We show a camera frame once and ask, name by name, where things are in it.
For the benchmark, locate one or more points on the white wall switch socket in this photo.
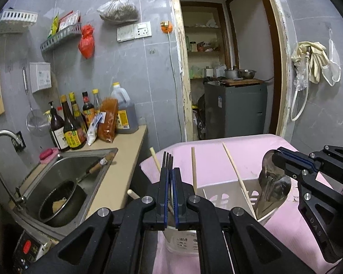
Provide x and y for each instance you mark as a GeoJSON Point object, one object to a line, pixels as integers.
{"type": "Point", "coordinates": [133, 31]}

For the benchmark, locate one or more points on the black frying pan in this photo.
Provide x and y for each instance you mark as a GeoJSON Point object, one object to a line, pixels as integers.
{"type": "Point", "coordinates": [65, 201]}

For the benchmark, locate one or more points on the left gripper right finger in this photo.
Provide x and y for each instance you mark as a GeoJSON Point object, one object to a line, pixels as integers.
{"type": "Point", "coordinates": [229, 241]}

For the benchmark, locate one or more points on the grey cabinet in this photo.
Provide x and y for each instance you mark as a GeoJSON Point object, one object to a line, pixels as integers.
{"type": "Point", "coordinates": [234, 111]}

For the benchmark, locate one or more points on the induction cooker panel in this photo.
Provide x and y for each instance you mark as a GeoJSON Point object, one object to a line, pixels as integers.
{"type": "Point", "coordinates": [31, 246]}

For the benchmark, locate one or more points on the metal fork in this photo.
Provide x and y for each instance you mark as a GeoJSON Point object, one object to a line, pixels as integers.
{"type": "Point", "coordinates": [167, 165]}

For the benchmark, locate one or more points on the dark soy sauce bottle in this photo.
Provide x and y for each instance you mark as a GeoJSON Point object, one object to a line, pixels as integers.
{"type": "Point", "coordinates": [72, 129]}

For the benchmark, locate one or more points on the clear bag of dried goods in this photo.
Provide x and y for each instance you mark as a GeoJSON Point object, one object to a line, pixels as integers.
{"type": "Point", "coordinates": [118, 12]}

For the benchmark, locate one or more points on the cream rubber gloves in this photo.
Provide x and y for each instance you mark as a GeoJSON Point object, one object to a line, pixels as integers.
{"type": "Point", "coordinates": [318, 61]}

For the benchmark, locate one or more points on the metal soup ladle spoon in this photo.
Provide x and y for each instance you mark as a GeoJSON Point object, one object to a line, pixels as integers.
{"type": "Point", "coordinates": [272, 191]}

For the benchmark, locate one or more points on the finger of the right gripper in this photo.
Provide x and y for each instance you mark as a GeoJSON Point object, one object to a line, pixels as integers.
{"type": "Point", "coordinates": [296, 155]}
{"type": "Point", "coordinates": [303, 173]}

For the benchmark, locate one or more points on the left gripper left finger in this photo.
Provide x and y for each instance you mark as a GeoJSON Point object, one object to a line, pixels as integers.
{"type": "Point", "coordinates": [110, 241]}

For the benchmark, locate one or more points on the grey wall rack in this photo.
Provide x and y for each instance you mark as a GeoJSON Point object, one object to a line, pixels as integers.
{"type": "Point", "coordinates": [61, 36]}

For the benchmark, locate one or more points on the white tissue box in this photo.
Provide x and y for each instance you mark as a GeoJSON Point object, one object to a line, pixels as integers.
{"type": "Point", "coordinates": [40, 76]}

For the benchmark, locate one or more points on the white wall basket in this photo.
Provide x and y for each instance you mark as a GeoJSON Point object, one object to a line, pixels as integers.
{"type": "Point", "coordinates": [16, 21]}

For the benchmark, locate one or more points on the orange wall hook plug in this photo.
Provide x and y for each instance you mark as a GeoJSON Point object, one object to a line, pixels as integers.
{"type": "Point", "coordinates": [166, 27]}

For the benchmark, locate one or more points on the pink sponge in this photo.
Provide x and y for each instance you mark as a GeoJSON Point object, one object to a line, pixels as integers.
{"type": "Point", "coordinates": [47, 155]}

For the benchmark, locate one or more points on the wooden chopstick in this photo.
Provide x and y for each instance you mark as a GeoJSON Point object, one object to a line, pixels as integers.
{"type": "Point", "coordinates": [242, 185]}
{"type": "Point", "coordinates": [193, 161]}
{"type": "Point", "coordinates": [156, 161]}
{"type": "Point", "coordinates": [132, 194]}

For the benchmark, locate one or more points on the metal strainer ladle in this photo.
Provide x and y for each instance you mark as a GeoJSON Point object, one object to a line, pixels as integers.
{"type": "Point", "coordinates": [36, 122]}

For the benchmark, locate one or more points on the stainless steel sink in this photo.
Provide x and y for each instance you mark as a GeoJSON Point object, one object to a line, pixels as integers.
{"type": "Point", "coordinates": [66, 166]}

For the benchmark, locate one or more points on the large dark vinegar jug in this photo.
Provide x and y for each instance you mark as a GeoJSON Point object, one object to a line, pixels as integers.
{"type": "Point", "coordinates": [126, 122]}

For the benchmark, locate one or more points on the red plastic bag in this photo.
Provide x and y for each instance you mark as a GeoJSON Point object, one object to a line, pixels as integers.
{"type": "Point", "coordinates": [86, 45]}

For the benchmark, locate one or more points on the metal bowl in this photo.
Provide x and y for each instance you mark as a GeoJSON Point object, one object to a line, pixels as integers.
{"type": "Point", "coordinates": [246, 73]}

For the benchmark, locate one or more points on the orange sauce pouch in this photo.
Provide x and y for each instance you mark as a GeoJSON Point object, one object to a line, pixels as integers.
{"type": "Point", "coordinates": [107, 125]}

